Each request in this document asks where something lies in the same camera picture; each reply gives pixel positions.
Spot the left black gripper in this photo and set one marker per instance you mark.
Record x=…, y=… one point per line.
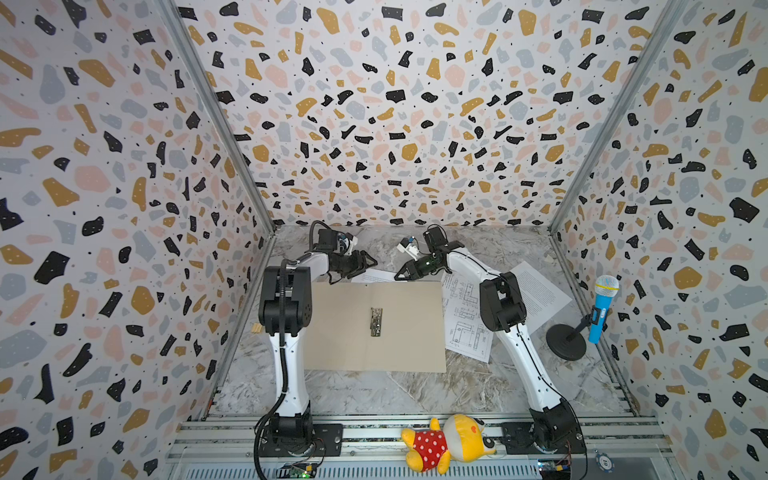
x=356, y=267

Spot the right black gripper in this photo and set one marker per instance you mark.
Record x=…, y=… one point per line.
x=414, y=266

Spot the beige manila folder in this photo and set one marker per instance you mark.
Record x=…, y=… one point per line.
x=392, y=327

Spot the technical drawing paper sheet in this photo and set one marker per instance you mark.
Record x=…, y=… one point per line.
x=464, y=330

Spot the text printed paper sheet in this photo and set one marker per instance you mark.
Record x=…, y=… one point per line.
x=374, y=276

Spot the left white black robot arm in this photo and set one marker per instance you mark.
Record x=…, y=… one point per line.
x=285, y=307

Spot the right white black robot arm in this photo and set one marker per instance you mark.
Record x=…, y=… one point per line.
x=502, y=309

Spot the silver folder clip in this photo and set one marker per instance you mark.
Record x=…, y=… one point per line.
x=376, y=322

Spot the yellow plush toy red dress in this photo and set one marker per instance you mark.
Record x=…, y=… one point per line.
x=459, y=438

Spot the blue toy microphone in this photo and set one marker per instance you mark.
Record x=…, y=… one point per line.
x=606, y=289

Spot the left green circuit board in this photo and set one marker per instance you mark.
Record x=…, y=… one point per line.
x=297, y=471

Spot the right circuit board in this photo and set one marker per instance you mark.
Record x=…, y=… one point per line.
x=553, y=470

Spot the round white blue badge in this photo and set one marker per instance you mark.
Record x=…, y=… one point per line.
x=604, y=462

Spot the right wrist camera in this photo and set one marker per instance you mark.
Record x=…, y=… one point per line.
x=409, y=245

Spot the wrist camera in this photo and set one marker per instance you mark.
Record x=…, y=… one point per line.
x=345, y=243
x=409, y=245

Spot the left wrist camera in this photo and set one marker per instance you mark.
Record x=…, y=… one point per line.
x=345, y=243

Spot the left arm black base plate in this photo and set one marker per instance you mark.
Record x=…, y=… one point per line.
x=324, y=441

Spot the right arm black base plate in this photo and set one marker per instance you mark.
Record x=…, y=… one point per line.
x=518, y=438

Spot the aluminium rail frame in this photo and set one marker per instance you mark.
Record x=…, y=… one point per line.
x=222, y=447

